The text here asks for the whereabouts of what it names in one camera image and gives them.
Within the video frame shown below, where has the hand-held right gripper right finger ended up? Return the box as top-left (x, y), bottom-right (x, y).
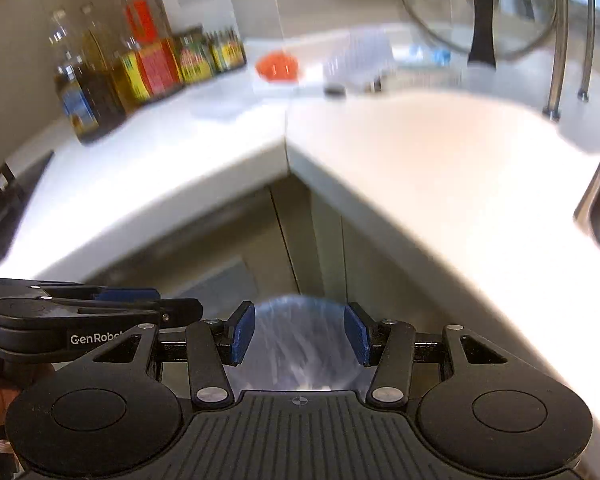
top-left (344, 301), bottom-right (508, 407)

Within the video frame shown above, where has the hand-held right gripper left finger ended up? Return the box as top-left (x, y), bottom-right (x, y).
top-left (92, 301), bottom-right (257, 407)

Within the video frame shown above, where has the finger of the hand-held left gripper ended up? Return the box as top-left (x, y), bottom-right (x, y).
top-left (45, 284), bottom-right (162, 304)
top-left (45, 298), bottom-right (205, 330)

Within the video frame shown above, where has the round trash bin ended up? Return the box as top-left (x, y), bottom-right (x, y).
top-left (250, 295), bottom-right (363, 392)

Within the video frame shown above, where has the beige cabinet door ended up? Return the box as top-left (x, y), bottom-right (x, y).
top-left (112, 185), bottom-right (291, 311)
top-left (310, 195), bottom-right (431, 321)

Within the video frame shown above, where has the black cooktop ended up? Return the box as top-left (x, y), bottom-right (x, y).
top-left (0, 150), bottom-right (56, 281)

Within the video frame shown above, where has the dark bottle with blue label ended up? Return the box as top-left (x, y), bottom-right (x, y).
top-left (54, 7), bottom-right (103, 147)

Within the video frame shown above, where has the dark glass oil bottle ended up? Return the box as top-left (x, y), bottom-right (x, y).
top-left (80, 2), bottom-right (128, 131)

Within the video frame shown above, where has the red label sauce container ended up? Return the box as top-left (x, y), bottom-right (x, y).
top-left (112, 39), bottom-right (186, 108)

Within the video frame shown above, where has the green label sauce jar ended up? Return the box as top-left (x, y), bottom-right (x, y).
top-left (176, 27), bottom-right (216, 85)

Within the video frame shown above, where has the orange round object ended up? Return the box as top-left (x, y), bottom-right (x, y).
top-left (255, 51), bottom-right (301, 83)

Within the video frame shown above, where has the clear plastic container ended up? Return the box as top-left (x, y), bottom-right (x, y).
top-left (324, 30), bottom-right (397, 93)

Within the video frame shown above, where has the bottle with orange label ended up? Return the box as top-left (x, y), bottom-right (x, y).
top-left (115, 0), bottom-right (163, 61)

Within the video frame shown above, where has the glass pot lid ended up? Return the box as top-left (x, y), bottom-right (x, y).
top-left (396, 0), bottom-right (557, 70)

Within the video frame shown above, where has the chrome dish rack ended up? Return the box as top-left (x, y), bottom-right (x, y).
top-left (542, 0), bottom-right (597, 122)

